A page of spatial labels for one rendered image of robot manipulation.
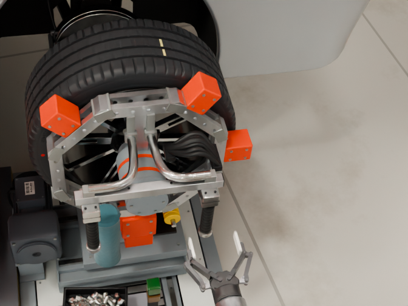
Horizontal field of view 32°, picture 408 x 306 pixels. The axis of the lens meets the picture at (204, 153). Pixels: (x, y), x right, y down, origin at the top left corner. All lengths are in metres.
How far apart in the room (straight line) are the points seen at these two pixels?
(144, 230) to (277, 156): 1.10
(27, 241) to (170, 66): 0.91
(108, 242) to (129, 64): 0.60
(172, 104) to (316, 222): 1.36
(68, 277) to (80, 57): 1.01
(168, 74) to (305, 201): 1.39
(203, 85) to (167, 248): 0.94
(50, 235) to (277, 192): 1.14
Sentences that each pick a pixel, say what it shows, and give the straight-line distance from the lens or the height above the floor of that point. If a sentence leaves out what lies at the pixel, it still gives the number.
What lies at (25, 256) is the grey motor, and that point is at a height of 0.32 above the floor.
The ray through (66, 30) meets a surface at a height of 0.95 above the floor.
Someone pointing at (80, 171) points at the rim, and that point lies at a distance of 2.37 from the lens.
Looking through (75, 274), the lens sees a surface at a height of 0.15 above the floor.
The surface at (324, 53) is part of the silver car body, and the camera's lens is 2.67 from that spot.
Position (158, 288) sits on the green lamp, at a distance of 2.17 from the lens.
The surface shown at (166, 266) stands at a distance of 2.77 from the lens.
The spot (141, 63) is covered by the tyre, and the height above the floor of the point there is 1.18.
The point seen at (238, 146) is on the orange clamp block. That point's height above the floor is 0.88.
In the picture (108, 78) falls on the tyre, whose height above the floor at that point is 1.16.
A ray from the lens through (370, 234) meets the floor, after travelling 3.22.
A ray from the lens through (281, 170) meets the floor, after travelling 3.32.
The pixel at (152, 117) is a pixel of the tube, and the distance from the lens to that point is 2.01.
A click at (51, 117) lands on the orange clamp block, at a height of 1.11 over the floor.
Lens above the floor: 2.56
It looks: 50 degrees down
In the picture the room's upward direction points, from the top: 7 degrees clockwise
